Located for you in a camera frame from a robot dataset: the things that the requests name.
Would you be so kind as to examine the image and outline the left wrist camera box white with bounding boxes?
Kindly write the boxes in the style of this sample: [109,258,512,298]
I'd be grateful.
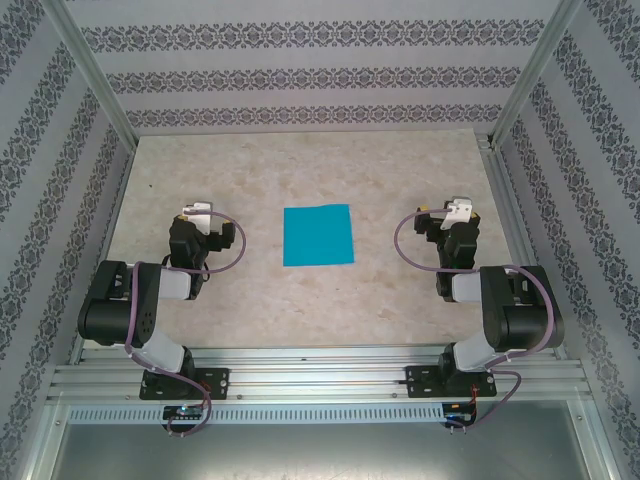
[181,200,215,236]

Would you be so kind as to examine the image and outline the aluminium mounting rail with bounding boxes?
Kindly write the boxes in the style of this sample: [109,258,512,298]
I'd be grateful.
[47,347,594,403]

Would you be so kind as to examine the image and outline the grey metal panel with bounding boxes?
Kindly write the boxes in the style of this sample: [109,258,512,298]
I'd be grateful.
[47,422,609,480]

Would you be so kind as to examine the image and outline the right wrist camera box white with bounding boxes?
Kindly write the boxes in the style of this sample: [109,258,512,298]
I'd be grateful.
[443,197,475,232]

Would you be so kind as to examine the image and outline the aluminium frame post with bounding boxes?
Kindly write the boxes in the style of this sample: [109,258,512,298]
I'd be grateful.
[490,0,586,149]
[43,0,140,147]

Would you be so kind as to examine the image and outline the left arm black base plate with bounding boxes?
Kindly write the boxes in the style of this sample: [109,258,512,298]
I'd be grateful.
[139,367,231,401]

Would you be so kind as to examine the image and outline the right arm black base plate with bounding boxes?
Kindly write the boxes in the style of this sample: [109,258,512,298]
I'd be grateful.
[404,364,499,400]

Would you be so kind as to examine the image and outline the aluminium side rail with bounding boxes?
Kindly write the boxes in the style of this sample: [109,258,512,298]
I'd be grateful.
[69,142,136,364]
[478,133,567,360]

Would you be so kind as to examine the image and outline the slotted grey cable duct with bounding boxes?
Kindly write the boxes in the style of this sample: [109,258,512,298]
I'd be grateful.
[67,403,446,425]

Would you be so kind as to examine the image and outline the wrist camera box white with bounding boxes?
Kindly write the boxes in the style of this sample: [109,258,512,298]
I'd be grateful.
[443,197,475,232]
[181,200,215,236]

